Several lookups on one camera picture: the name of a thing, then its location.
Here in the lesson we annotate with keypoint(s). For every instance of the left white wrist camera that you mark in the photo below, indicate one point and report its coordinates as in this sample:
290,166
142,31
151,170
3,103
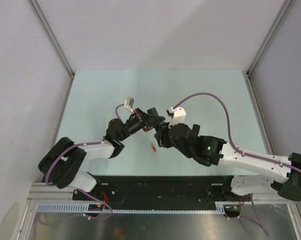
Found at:
129,103

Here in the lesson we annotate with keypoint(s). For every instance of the right aluminium frame post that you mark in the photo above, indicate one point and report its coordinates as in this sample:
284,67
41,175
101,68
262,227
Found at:
270,35

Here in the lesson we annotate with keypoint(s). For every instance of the red battery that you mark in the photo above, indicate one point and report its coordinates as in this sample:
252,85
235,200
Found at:
153,147

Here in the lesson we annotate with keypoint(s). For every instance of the black remote control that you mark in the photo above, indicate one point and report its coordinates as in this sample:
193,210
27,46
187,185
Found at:
153,112

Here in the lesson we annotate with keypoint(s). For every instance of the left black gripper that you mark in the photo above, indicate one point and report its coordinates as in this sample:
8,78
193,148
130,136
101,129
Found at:
148,121

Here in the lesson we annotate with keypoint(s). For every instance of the aluminium frame post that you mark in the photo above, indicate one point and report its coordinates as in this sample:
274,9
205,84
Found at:
47,29
270,35

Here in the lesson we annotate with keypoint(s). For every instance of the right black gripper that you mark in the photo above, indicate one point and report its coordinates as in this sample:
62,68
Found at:
161,135

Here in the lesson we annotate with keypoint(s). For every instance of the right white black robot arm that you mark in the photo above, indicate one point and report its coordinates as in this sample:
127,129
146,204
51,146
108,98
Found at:
272,173

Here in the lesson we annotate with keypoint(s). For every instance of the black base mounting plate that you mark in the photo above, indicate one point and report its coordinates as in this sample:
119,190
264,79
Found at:
137,189

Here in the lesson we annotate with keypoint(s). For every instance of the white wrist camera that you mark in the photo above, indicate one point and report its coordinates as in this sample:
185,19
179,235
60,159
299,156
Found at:
129,103
177,115

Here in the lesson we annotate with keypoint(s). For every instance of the left aluminium frame post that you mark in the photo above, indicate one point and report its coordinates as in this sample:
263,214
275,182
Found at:
47,29

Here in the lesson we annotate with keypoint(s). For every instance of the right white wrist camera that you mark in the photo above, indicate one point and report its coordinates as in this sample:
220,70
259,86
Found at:
177,115

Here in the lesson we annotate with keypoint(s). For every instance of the grey slotted cable duct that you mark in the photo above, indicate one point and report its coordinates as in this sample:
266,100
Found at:
96,208

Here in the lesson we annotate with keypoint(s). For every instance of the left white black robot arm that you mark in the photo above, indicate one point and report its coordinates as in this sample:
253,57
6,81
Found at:
61,165

